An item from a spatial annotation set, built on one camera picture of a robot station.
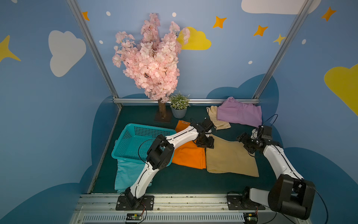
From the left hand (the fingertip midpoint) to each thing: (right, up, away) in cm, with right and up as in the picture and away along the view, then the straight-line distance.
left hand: (211, 145), depth 91 cm
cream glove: (+10, +13, +17) cm, 24 cm away
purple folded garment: (+24, +25, +27) cm, 44 cm away
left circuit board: (-46, -34, -19) cm, 61 cm away
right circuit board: (+17, -36, -18) cm, 43 cm away
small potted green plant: (-21, +29, +11) cm, 38 cm away
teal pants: (-52, -14, -9) cm, 55 cm away
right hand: (+19, +4, -3) cm, 20 cm away
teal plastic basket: (-54, +1, +8) cm, 54 cm away
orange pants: (-15, -7, +1) cm, 16 cm away
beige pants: (+13, -8, 0) cm, 15 cm away
